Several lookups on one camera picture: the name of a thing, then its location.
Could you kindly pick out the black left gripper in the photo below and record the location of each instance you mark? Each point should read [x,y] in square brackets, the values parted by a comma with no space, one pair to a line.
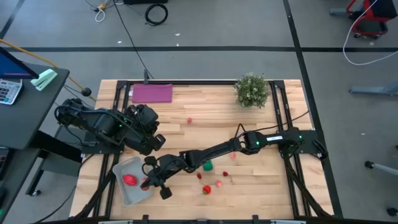
[144,121]

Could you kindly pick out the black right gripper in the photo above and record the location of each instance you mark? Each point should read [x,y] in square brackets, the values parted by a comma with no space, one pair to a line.
[164,168]

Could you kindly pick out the small pink toy produce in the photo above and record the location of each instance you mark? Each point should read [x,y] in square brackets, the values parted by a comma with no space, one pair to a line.
[218,183]
[143,188]
[233,155]
[189,120]

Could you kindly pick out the red round toy fruit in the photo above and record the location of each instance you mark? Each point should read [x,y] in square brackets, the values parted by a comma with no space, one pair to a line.
[130,180]

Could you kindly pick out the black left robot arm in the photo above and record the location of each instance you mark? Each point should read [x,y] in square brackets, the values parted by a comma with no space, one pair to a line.
[105,124]

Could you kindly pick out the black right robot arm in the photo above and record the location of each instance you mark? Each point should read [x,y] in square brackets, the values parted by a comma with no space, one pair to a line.
[217,149]

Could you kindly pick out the purple folded cloth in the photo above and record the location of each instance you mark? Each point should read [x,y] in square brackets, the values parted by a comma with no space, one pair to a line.
[152,93]

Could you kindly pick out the dark red toy cherry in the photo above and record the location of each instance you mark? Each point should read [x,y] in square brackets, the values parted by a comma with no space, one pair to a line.
[225,174]
[199,175]

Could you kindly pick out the small green toy vegetable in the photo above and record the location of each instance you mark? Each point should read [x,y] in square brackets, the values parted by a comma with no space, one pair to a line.
[208,165]

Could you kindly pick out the red toy strawberry green stem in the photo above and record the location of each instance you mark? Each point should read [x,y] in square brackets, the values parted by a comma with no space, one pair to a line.
[206,189]

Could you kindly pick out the mint green stapler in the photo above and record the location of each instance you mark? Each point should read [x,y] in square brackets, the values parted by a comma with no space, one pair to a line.
[45,79]

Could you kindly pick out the potted green plant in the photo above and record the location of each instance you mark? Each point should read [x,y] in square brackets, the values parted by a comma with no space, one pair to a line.
[252,90]

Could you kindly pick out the black side desk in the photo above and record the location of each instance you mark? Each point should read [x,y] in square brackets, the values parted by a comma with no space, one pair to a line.
[28,121]

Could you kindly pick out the grey desk calculator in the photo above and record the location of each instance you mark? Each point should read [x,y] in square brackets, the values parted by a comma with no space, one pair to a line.
[9,91]

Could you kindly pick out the blue-screen laptop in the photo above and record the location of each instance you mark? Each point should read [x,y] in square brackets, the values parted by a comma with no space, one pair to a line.
[12,67]

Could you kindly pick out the grey table leg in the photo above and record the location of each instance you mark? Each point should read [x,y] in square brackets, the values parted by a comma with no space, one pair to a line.
[373,90]

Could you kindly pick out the grey leg black cap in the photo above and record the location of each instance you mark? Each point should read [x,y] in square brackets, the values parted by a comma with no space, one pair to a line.
[382,168]

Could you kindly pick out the red cart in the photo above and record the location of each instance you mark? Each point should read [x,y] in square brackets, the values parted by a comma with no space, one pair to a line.
[373,18]

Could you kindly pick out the black aluminium table frame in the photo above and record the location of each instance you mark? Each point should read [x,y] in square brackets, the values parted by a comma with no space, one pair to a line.
[199,82]

